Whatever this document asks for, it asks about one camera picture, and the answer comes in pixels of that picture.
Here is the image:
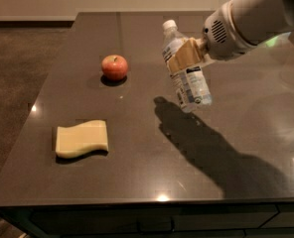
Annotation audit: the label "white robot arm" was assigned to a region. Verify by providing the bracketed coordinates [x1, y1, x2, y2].
[166, 0, 294, 73]

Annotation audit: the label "clear blue plastic water bottle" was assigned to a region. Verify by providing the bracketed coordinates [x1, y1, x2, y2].
[162, 20, 212, 113]

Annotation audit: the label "yellow sponge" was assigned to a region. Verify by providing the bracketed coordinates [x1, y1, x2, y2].
[56, 120, 108, 159]

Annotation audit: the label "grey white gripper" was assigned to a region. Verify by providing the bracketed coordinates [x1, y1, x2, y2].
[167, 0, 257, 73]

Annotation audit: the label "dark cabinet drawers under table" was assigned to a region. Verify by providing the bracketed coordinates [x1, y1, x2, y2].
[0, 203, 294, 238]

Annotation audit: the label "red apple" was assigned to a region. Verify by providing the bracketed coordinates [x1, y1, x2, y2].
[101, 55, 128, 81]

